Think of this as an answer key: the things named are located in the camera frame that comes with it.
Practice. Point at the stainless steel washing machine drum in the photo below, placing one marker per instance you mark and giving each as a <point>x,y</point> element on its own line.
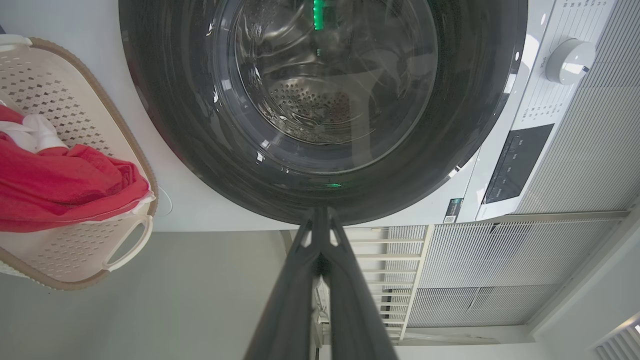
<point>310,110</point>

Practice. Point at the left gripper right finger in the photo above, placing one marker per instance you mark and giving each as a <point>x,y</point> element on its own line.
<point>355,310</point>

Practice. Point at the white front-load washing machine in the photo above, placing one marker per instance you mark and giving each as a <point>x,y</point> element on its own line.
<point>210,215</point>

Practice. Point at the black washing machine control panel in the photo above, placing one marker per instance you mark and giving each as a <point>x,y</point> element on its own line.
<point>517,165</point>

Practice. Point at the black QR code sticker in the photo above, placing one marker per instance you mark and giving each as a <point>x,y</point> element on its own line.
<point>453,211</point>

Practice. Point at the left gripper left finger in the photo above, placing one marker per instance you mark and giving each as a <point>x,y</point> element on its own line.
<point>290,310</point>

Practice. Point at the washing machine glass door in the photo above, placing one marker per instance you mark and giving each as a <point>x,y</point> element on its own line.
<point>165,100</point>

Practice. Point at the red and white garment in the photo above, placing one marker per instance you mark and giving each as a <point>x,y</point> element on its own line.
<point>55,185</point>

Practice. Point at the white control dial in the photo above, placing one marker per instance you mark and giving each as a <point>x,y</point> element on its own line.
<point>567,62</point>

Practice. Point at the cream perforated laundry basket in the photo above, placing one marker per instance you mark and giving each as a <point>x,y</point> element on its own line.
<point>75,250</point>

